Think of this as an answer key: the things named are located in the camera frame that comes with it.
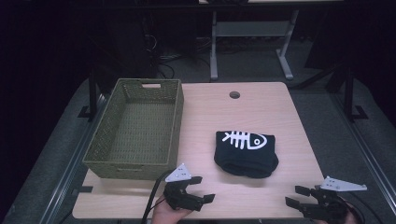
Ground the white metal desk frame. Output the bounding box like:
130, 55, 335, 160
209, 8, 301, 82

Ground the aluminium floor rail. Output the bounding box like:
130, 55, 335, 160
329, 92, 396, 217
37, 92, 108, 224

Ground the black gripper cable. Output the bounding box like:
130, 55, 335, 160
141, 170, 176, 224
344, 191, 366, 224

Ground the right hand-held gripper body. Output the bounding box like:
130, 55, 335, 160
305, 175, 368, 224

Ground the tangle of floor cables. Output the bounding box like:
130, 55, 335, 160
142, 33, 213, 79

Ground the black metal stand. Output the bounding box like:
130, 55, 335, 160
340, 66, 370, 123
77, 66, 105, 122

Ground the green woven basket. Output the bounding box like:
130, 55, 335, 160
82, 77, 185, 181

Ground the person's right hand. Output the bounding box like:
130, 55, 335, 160
315, 198, 360, 224

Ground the person's left hand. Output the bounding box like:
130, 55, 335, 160
151, 195, 192, 224

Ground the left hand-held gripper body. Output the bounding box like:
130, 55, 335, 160
163, 162, 204, 213

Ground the black cloth fishbone print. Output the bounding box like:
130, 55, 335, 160
213, 130, 279, 179

